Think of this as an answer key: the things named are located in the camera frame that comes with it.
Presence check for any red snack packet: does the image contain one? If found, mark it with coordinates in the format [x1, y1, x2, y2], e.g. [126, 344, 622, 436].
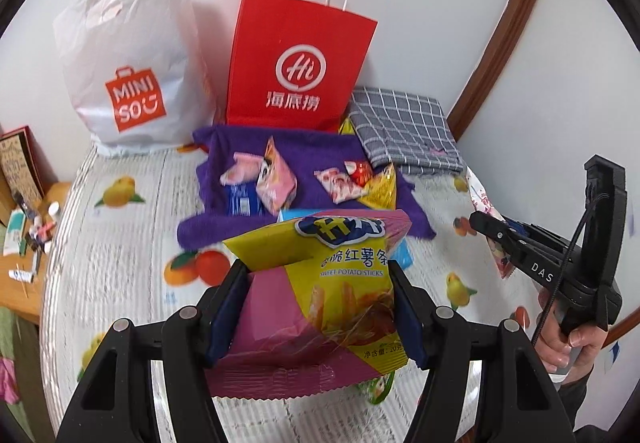
[345, 160, 373, 186]

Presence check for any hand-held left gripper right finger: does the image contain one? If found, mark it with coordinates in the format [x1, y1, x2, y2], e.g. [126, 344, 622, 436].
[387, 259, 576, 443]

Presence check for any wooden desk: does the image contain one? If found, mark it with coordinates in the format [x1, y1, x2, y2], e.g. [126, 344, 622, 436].
[0, 180, 73, 324]

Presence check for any grey checked cloth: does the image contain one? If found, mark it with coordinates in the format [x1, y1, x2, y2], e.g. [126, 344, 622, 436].
[347, 85, 468, 180]

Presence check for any pink and white snack packet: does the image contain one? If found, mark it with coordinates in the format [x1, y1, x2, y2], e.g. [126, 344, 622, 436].
[314, 167, 368, 204]

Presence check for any floral cloth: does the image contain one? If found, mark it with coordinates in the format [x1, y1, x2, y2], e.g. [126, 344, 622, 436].
[0, 308, 56, 443]

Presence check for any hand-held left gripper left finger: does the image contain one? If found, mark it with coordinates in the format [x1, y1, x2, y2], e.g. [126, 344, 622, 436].
[56, 259, 251, 443]

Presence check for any yellow and pink snack packet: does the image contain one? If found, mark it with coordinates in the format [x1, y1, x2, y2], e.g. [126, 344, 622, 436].
[222, 208, 413, 399]

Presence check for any gold snack packet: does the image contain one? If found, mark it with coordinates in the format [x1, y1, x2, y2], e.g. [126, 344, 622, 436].
[360, 163, 398, 211]

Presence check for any person's right forearm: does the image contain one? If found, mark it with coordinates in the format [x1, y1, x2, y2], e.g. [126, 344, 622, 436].
[555, 363, 640, 443]

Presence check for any white plastic shopping bag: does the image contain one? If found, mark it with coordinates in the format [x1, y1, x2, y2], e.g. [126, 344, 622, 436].
[52, 0, 218, 158]

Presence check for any person's right hand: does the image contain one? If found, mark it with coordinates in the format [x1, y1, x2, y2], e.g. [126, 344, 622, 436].
[539, 285, 608, 376]

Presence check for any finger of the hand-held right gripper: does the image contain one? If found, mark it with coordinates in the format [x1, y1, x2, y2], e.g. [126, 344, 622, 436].
[502, 219, 576, 251]
[469, 212, 571, 291]

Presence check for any dark blue snack packet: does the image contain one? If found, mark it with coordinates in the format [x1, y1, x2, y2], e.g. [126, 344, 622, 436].
[227, 183, 266, 218]

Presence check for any black cable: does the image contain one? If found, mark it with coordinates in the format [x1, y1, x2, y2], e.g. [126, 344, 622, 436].
[532, 193, 608, 346]

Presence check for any green snack packet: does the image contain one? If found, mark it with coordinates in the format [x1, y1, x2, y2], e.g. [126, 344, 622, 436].
[360, 370, 396, 406]

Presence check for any wooden picture frame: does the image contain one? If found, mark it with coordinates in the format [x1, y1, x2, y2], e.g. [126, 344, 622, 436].
[0, 125, 47, 226]

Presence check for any purple towel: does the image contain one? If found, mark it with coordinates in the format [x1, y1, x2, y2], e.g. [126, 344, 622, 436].
[177, 125, 438, 249]

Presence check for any teal and white box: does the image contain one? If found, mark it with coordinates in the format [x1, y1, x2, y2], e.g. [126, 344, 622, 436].
[4, 210, 26, 256]

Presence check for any white and pink printed packet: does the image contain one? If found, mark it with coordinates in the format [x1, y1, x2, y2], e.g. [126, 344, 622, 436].
[467, 173, 521, 280]

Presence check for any fruit print table cover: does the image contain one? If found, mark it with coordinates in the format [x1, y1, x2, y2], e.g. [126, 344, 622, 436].
[40, 143, 576, 443]

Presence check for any small pink snack packet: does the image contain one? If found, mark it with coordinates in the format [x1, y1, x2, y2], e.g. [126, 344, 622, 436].
[220, 152, 262, 186]

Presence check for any pink and orange snack packet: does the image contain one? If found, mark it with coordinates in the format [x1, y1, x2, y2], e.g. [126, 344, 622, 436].
[255, 137, 299, 214]

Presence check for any brown wooden door frame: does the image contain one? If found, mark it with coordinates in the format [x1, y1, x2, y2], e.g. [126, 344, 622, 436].
[445, 0, 553, 141]

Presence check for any red paper bag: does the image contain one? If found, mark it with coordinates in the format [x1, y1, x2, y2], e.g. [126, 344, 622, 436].
[225, 0, 379, 134]

